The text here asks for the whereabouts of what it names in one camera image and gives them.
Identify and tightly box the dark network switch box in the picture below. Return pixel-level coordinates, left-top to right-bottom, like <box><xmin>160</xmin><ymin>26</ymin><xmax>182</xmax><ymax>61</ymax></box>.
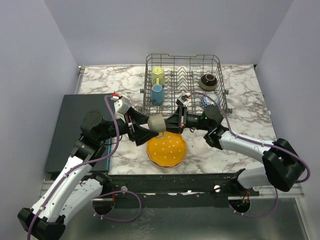
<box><xmin>45</xmin><ymin>94</ymin><xmax>112</xmax><ymax>179</ymax></box>

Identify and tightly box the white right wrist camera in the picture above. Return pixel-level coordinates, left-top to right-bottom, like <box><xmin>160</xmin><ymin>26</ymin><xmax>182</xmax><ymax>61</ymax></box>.
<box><xmin>176</xmin><ymin>93</ymin><xmax>191</xmax><ymax>108</ymax></box>

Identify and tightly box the dark brown bowl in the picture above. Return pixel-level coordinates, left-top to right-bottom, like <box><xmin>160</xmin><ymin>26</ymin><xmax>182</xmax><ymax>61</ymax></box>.
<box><xmin>199</xmin><ymin>73</ymin><xmax>218</xmax><ymax>92</ymax></box>

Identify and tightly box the small grey cup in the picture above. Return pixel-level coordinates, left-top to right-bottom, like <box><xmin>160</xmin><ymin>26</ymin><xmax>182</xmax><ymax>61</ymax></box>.
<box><xmin>147</xmin><ymin>114</ymin><xmax>166</xmax><ymax>133</ymax></box>

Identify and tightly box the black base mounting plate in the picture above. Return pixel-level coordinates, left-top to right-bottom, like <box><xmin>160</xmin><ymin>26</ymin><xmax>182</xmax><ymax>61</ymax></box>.
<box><xmin>86</xmin><ymin>171</ymin><xmax>262</xmax><ymax>209</ymax></box>

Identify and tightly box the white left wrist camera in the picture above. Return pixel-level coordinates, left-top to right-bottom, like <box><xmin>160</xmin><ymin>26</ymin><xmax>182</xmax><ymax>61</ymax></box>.
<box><xmin>111</xmin><ymin>93</ymin><xmax>131</xmax><ymax>122</ymax></box>

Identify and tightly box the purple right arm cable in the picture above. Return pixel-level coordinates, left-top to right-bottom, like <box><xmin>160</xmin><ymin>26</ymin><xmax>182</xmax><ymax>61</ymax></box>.
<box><xmin>186</xmin><ymin>91</ymin><xmax>311</xmax><ymax>218</ymax></box>

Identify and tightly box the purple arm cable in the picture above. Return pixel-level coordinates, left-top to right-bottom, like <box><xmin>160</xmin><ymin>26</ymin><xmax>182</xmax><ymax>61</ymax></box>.
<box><xmin>186</xmin><ymin>91</ymin><xmax>311</xmax><ymax>218</ymax></box>
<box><xmin>26</xmin><ymin>94</ymin><xmax>142</xmax><ymax>240</ymax></box>

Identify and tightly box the orange polka dot plate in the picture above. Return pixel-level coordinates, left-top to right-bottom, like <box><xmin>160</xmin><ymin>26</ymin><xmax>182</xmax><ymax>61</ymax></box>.
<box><xmin>146</xmin><ymin>131</ymin><xmax>188</xmax><ymax>156</ymax></box>

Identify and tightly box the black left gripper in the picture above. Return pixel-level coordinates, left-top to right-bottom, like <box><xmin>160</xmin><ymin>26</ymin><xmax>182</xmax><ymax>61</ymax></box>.
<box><xmin>98</xmin><ymin>106</ymin><xmax>160</xmax><ymax>146</ymax></box>

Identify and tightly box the blue mug white inside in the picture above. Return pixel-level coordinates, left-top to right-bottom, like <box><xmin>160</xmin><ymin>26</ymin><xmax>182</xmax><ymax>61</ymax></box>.
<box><xmin>150</xmin><ymin>84</ymin><xmax>165</xmax><ymax>105</ymax></box>

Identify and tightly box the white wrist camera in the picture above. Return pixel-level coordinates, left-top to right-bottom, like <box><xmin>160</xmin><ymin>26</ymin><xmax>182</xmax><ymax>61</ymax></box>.
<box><xmin>111</xmin><ymin>93</ymin><xmax>131</xmax><ymax>122</ymax></box>
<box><xmin>176</xmin><ymin>93</ymin><xmax>191</xmax><ymax>108</ymax></box>

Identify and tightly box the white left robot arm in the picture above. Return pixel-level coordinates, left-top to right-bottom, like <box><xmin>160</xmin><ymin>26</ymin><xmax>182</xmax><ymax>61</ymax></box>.
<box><xmin>17</xmin><ymin>107</ymin><xmax>166</xmax><ymax>240</ymax></box>

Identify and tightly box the pale yellow mug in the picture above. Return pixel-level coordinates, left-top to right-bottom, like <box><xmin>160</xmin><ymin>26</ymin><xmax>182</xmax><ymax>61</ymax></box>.
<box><xmin>151</xmin><ymin>66</ymin><xmax>165</xmax><ymax>86</ymax></box>

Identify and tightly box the orange blue patterned bowl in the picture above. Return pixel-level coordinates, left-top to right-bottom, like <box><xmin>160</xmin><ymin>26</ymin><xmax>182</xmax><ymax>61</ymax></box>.
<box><xmin>200</xmin><ymin>93</ymin><xmax>221</xmax><ymax>109</ymax></box>

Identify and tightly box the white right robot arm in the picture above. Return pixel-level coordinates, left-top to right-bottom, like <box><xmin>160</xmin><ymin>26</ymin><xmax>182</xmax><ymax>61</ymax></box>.
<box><xmin>164</xmin><ymin>105</ymin><xmax>306</xmax><ymax>196</ymax></box>

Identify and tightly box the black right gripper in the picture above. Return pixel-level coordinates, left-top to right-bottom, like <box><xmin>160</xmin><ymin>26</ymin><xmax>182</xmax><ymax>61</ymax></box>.
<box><xmin>158</xmin><ymin>104</ymin><xmax>212</xmax><ymax>134</ymax></box>

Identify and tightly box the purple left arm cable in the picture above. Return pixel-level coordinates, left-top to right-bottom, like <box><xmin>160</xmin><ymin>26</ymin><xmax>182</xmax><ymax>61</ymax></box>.
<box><xmin>26</xmin><ymin>94</ymin><xmax>142</xmax><ymax>240</ymax></box>

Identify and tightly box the aluminium rail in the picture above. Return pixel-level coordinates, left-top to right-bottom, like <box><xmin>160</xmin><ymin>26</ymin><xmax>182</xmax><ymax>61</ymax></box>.
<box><xmin>39</xmin><ymin>180</ymin><xmax>305</xmax><ymax>200</ymax></box>

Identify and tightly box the grey wire dish rack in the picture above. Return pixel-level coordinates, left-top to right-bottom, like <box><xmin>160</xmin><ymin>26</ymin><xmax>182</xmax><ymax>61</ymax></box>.
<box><xmin>138</xmin><ymin>53</ymin><xmax>233</xmax><ymax>118</ymax></box>

